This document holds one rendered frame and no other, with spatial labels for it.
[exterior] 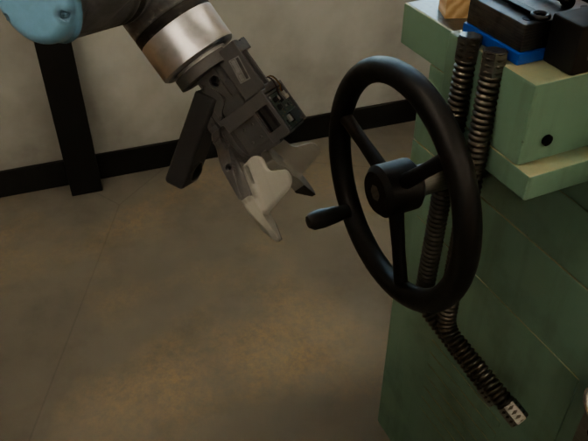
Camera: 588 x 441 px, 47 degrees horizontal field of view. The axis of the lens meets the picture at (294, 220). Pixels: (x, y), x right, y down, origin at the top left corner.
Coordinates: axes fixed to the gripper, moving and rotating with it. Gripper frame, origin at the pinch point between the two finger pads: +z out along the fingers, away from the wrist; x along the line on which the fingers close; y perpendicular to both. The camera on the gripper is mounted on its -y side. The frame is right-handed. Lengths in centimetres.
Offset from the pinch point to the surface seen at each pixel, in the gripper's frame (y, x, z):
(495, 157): 22.2, 1.6, 5.9
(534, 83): 29.4, -2.8, 0.6
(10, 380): -100, 40, 3
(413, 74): 20.7, -2.7, -6.3
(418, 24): 19.6, 28.8, -9.3
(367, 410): -37, 54, 53
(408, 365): -16, 38, 40
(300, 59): -32, 147, -20
